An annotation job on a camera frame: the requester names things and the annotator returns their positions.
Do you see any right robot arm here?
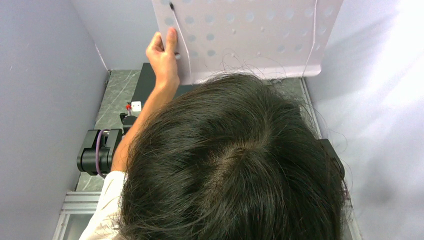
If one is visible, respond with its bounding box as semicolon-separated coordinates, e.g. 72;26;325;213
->
318;138;345;179

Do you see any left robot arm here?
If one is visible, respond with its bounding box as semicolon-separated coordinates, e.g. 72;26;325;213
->
76;113;137;178

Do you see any person's head dark hair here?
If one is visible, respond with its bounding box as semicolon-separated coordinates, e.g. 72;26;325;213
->
118;74;344;240

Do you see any person's left forearm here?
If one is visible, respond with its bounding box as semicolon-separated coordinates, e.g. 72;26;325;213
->
111;83;178;172

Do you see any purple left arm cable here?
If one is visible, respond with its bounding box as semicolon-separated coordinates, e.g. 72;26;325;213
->
95;129;110;179

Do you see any aluminium table edge rail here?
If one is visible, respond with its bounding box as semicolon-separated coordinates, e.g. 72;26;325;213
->
299;77;322;139

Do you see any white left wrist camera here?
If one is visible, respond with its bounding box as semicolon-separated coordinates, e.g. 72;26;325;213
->
130;101;143;113

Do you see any person's left hand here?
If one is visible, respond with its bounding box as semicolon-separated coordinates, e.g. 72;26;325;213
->
145;27;180;89

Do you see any aluminium front frame rail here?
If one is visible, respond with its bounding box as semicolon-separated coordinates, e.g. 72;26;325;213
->
60;191;101;215

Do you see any pink music stand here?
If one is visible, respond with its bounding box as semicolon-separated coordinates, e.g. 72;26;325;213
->
152;0;342;85

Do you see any person's cream t-shirt torso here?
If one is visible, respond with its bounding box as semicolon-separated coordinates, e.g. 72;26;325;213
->
79;171;126;240

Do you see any dark network switch box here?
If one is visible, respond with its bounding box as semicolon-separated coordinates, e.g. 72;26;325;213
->
131;63;200;106

